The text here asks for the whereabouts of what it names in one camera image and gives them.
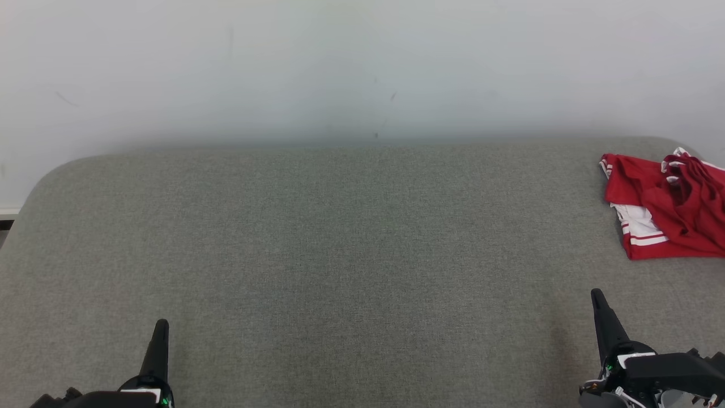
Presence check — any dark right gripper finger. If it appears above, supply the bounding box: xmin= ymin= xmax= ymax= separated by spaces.
xmin=591 ymin=288 xmax=631 ymax=364

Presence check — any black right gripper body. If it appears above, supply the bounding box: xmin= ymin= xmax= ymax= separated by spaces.
xmin=578 ymin=340 xmax=658 ymax=408

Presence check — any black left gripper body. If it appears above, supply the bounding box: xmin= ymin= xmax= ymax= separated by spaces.
xmin=118 ymin=375 xmax=175 ymax=408

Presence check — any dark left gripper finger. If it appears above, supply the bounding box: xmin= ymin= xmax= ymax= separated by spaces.
xmin=139 ymin=319 xmax=170 ymax=383

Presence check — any red jersey with number 23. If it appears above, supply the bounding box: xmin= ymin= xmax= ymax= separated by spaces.
xmin=599 ymin=153 xmax=725 ymax=261

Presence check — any grey fabric sofa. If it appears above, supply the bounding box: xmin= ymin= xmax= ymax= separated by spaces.
xmin=0 ymin=136 xmax=725 ymax=408

